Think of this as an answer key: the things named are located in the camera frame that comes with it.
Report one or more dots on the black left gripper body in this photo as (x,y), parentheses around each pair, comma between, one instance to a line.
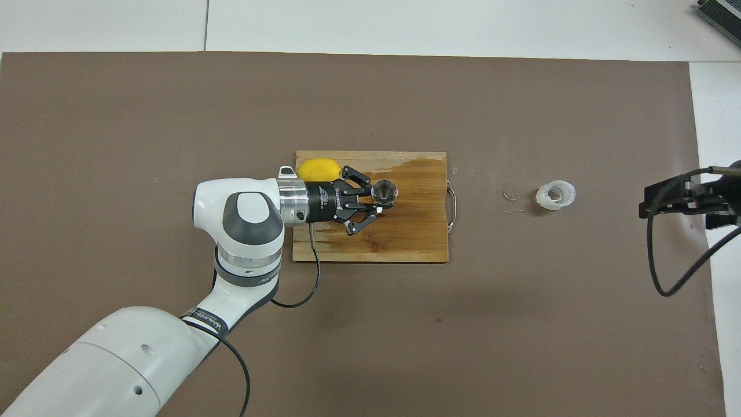
(324,202)

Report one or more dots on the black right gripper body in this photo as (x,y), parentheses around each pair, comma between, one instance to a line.
(718,194)

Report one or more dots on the steel double jigger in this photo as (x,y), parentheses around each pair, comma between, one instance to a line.
(384,192)

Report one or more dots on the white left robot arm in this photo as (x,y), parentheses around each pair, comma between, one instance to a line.
(127,359)

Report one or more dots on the yellow lemon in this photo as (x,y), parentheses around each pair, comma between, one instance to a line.
(318,169)

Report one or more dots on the wooden cutting board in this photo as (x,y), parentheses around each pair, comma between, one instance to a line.
(417,231)

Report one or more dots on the small brown debris scraps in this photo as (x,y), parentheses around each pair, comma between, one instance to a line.
(509,197)

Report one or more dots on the grey ribbed metal device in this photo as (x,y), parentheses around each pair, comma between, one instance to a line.
(721,17)

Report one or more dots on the brown paper table mat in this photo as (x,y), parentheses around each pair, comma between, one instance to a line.
(521,318)

